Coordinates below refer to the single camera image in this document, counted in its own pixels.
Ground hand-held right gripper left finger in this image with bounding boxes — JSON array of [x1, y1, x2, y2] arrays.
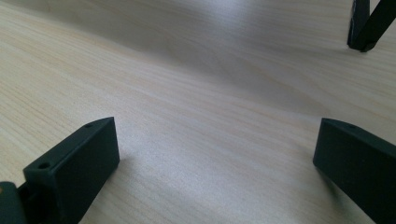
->
[[22, 117, 121, 224]]

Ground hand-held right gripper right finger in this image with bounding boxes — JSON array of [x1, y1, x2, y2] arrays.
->
[[312, 118, 396, 224]]

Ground black metal stand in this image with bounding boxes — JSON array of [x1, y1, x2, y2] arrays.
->
[[346, 0, 396, 53]]

